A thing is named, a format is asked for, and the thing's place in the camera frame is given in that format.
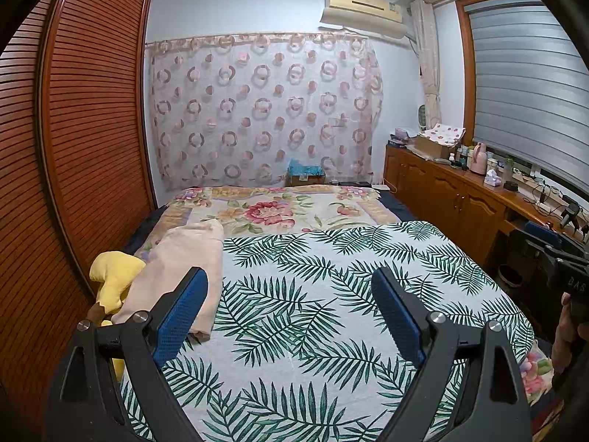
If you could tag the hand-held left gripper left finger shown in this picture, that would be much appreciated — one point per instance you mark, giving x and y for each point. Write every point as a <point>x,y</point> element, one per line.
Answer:
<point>179,317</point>

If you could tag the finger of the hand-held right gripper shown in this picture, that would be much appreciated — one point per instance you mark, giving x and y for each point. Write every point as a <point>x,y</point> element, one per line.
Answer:
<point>538,230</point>

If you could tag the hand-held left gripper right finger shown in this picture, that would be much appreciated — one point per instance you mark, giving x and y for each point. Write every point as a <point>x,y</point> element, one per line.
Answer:
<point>398,317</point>

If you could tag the peach printed t-shirt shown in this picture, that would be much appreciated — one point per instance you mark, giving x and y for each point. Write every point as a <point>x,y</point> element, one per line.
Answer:
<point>184,248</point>

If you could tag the person's right hand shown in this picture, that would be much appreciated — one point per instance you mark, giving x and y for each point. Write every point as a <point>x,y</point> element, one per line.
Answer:
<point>563,340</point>

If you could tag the tissue box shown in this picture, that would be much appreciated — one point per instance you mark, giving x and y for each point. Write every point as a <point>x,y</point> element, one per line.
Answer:
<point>492,179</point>

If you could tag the yellow plush toy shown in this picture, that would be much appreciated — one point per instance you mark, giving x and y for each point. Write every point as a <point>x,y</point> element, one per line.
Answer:
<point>115,276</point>

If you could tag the wooden cabinet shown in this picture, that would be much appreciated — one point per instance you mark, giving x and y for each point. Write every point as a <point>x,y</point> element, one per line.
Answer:
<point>460,198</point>

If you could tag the pink thermos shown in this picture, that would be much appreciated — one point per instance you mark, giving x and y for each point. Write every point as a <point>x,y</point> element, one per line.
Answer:
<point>478,161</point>

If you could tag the green leaf print blanket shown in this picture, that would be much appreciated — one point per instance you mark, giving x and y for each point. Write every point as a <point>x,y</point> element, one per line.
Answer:
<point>299,308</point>

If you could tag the cluster of small bottles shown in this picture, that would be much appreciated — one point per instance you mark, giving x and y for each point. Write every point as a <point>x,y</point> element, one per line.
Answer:
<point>461,157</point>

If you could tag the dark blue bed sheet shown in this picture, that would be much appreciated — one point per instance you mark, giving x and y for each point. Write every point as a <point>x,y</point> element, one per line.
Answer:
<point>395,202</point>

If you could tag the cardboard box with cloth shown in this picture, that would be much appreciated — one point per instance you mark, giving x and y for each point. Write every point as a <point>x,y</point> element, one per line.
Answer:
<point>444,133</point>

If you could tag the grey window blind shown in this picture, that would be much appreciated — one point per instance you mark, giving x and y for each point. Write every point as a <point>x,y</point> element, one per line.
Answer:
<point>529,92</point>

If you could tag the small desk fan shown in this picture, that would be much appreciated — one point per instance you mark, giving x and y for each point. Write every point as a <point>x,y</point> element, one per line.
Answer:
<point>423,119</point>

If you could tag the pink box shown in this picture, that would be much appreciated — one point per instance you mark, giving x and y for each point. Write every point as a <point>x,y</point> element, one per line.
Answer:
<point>400,136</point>

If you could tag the blue item on box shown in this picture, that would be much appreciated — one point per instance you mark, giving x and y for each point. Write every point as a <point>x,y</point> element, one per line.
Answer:
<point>303,177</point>

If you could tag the beige window curtain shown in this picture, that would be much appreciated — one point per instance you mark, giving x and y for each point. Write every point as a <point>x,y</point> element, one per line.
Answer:
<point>428,55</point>

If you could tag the circle patterned sheer curtain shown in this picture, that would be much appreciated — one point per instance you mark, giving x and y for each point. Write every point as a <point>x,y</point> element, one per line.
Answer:
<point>267,110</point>

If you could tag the wooden louvered wardrobe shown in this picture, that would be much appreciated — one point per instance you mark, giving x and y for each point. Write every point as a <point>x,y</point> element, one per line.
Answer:
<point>92,101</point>

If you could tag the wooden window frame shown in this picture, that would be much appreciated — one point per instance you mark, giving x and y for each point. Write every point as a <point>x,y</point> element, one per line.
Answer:
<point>467,78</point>

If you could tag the wall air conditioner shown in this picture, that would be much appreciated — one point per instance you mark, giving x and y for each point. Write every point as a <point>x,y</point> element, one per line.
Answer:
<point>363,7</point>

